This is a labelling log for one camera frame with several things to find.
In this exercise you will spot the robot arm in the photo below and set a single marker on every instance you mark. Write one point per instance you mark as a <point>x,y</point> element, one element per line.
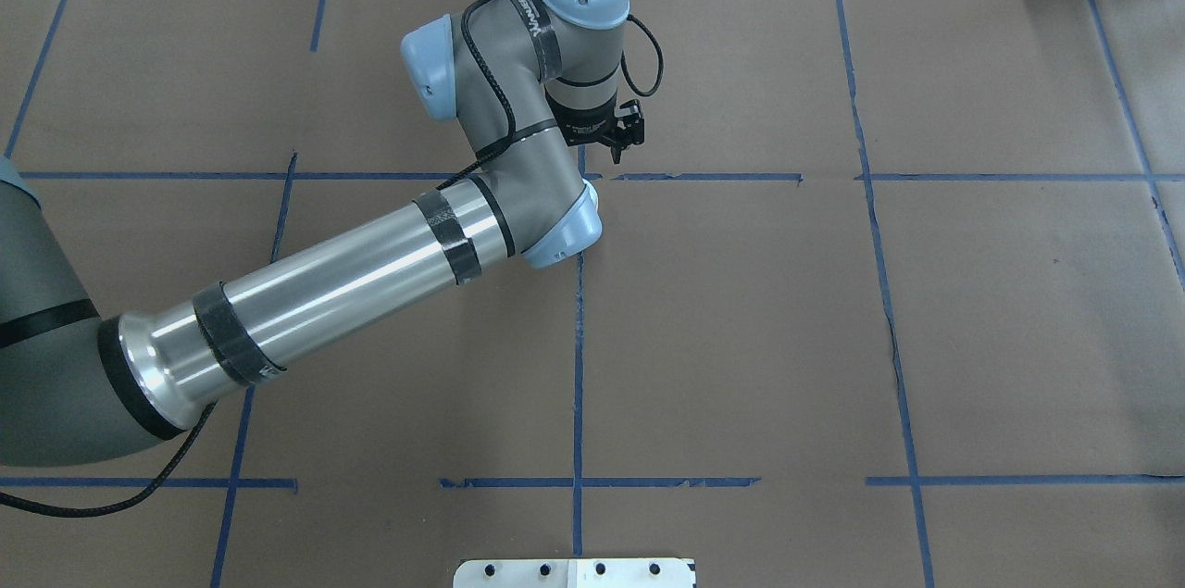
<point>525,79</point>

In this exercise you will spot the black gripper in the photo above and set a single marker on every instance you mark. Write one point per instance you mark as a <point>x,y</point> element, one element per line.
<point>578,127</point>

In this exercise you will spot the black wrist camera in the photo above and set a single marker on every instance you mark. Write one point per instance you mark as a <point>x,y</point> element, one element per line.
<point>627,129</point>

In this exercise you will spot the silver metal mounting plate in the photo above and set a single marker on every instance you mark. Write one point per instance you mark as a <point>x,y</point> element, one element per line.
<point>577,572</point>

